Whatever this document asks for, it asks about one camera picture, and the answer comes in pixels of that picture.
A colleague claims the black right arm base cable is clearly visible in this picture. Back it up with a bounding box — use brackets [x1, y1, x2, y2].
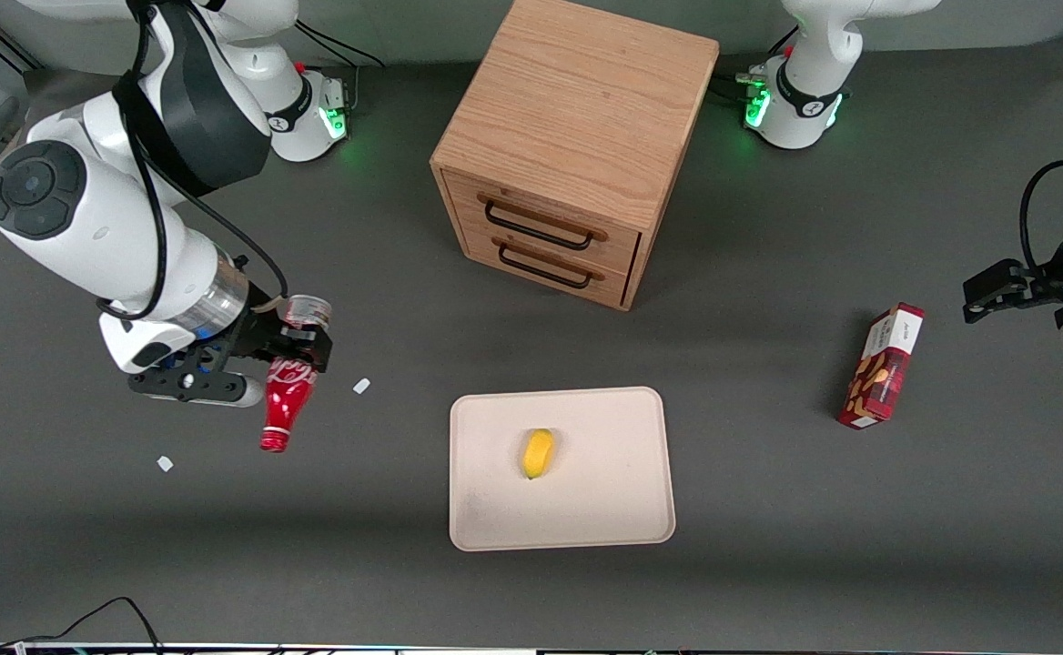
[293, 22, 387, 70]

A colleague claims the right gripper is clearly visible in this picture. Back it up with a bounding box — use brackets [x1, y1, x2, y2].
[97, 289, 334, 408]

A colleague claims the wooden drawer cabinet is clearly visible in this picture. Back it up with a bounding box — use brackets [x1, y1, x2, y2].
[430, 0, 722, 313]

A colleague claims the red snack box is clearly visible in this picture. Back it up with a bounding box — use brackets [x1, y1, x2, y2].
[837, 302, 926, 430]

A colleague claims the wooden drawer with black handle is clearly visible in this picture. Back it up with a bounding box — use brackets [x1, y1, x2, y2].
[459, 223, 634, 307]
[445, 169, 643, 274]

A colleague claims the yellow toy banana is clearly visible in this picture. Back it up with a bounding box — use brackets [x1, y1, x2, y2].
[521, 428, 556, 481]

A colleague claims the beige plastic tray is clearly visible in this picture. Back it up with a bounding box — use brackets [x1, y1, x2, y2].
[449, 387, 677, 553]

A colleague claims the red coke bottle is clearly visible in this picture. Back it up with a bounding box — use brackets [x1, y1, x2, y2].
[259, 294, 333, 454]

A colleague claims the black cable at table edge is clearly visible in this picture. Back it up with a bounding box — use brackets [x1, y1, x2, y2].
[0, 596, 165, 655]

